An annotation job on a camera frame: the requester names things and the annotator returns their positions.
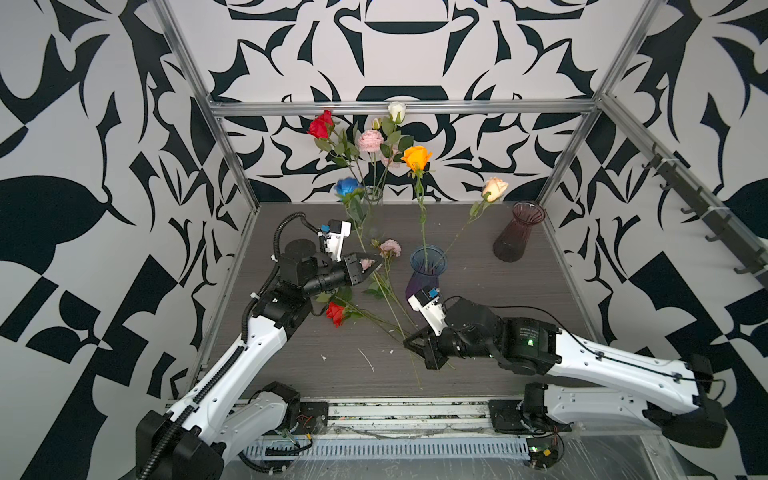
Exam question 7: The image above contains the aluminium front rail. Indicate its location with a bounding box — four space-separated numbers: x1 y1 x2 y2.
152 395 664 442

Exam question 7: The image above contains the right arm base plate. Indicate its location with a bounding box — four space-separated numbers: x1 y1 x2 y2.
488 399 572 436

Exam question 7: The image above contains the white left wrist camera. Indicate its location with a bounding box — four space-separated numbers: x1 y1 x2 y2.
319 220 352 262

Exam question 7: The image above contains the blue rose stem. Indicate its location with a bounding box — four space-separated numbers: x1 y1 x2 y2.
334 177 373 253

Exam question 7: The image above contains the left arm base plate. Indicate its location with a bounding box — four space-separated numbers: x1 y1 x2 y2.
291 401 330 436

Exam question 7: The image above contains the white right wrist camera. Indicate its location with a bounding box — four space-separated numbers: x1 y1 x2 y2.
408 287 447 336

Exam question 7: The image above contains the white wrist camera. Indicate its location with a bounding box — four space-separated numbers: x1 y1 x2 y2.
408 287 447 336
319 220 352 262

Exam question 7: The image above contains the red rose stem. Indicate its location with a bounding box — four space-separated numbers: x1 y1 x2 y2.
308 110 366 189

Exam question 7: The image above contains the orange rose stem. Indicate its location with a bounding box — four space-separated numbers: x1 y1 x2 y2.
403 146 432 269

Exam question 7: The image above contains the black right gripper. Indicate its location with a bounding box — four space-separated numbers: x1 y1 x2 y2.
400 320 502 370

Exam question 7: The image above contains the smoky pink glass vase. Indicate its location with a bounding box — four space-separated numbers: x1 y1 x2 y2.
493 201 546 263

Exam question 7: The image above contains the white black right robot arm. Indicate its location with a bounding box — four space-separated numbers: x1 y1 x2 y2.
403 289 728 449

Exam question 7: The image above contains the pink peony flower stem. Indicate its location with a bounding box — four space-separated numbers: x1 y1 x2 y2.
356 118 384 187

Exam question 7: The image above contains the black wall hook rack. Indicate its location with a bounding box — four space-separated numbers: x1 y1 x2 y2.
640 143 767 289

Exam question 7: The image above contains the white slotted cable duct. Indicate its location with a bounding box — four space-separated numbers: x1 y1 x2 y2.
244 437 530 461

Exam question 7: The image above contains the white rose stem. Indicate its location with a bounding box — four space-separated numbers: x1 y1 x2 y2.
375 101 414 189

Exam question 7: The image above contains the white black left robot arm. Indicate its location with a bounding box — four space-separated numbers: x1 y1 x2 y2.
135 234 382 479

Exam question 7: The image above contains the peach rose stem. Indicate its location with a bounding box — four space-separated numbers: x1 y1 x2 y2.
443 177 509 256

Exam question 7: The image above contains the small pink carnation stem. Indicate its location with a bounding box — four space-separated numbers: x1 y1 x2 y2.
360 239 425 396

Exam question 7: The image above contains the purple blue glass vase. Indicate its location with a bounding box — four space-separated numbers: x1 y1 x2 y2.
405 245 447 298

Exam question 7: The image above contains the clear glass vase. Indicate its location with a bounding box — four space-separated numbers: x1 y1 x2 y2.
362 186 384 241

